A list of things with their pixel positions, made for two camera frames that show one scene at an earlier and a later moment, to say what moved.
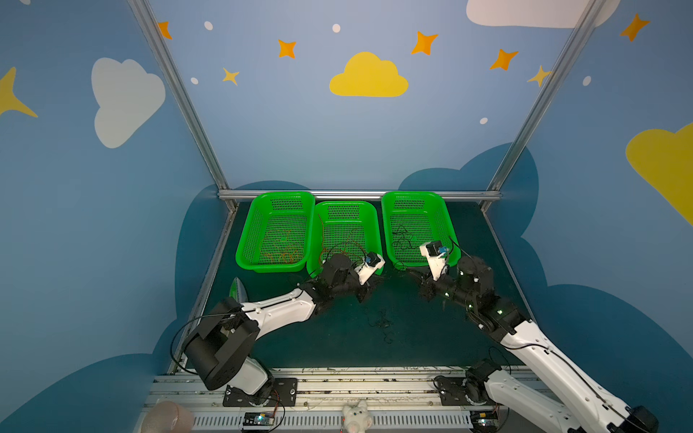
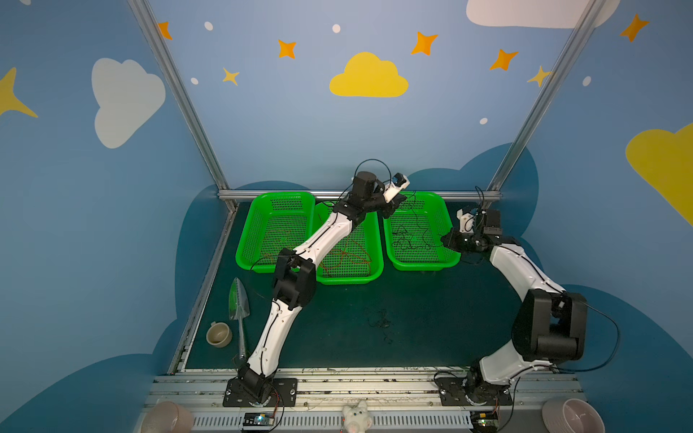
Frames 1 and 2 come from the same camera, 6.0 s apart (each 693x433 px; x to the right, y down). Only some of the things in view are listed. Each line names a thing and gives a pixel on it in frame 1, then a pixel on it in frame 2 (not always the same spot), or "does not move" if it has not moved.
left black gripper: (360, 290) → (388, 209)
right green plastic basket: (414, 218) does not move
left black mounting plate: (283, 394) does not move
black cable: (395, 231) → (425, 230)
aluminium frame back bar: (361, 193) does not move
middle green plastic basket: (344, 227) does not move
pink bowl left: (168, 417) does not move
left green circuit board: (258, 419) does not move
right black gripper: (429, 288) → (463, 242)
